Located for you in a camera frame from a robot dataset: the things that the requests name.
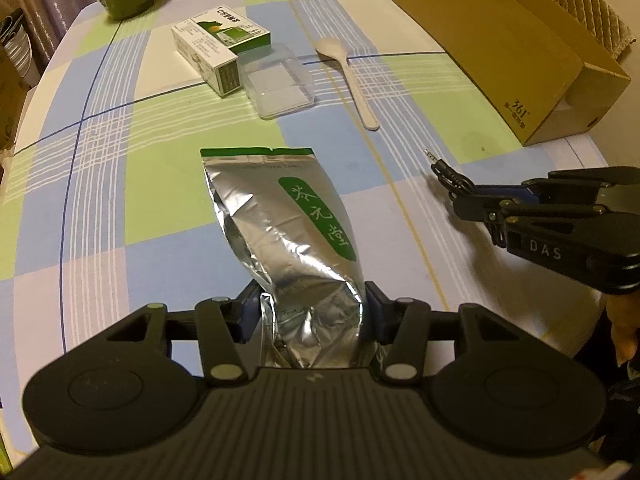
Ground brown cardboard box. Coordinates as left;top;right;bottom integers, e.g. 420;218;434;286
391;0;632;147

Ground person's right hand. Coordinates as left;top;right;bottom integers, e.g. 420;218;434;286
607;296;640;367

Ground green and white spray box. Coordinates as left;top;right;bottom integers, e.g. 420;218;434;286
171;5;273;97

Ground brown shiny curtain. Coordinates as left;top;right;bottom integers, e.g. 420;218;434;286
15;0;101;78

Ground clear plastic square box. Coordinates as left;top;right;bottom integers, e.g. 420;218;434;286
236;42;316;121

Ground black audio cable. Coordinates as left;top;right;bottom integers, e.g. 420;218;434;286
424;148;507;250

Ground beige plastic rice spoon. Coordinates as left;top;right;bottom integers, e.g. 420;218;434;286
315;37;380;131

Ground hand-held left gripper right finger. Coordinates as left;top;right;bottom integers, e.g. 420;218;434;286
365;280;521;386

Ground quilted beige chair back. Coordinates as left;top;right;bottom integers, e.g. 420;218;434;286
517;0;636;61

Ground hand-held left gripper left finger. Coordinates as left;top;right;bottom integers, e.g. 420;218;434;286
106;281;264;386

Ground silver foil tea bag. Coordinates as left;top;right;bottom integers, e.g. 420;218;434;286
200;146;387;369

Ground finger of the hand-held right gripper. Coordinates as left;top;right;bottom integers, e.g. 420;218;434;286
472;165;640;205
452;193;623;224

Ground stack of white bowls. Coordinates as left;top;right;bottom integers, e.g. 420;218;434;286
0;7;37;86

